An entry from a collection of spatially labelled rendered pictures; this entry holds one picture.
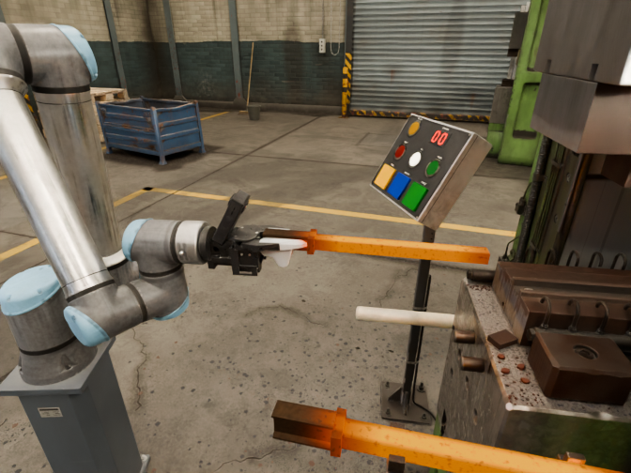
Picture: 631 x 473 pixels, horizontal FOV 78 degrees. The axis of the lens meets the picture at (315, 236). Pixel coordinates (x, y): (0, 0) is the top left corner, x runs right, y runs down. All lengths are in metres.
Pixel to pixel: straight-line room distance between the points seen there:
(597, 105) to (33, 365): 1.33
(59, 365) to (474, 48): 8.27
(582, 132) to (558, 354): 0.33
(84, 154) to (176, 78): 9.80
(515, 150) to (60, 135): 5.26
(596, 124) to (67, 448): 1.48
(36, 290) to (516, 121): 5.35
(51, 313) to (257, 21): 8.87
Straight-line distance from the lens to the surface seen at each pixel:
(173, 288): 0.90
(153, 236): 0.84
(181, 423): 1.88
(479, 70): 8.72
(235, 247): 0.78
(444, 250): 0.76
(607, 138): 0.69
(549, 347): 0.74
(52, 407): 1.36
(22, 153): 0.93
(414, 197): 1.19
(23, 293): 1.20
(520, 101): 5.69
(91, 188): 1.13
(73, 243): 0.88
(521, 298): 0.82
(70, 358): 1.29
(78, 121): 1.08
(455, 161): 1.15
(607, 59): 0.66
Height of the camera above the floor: 1.41
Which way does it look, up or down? 26 degrees down
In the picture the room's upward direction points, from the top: straight up
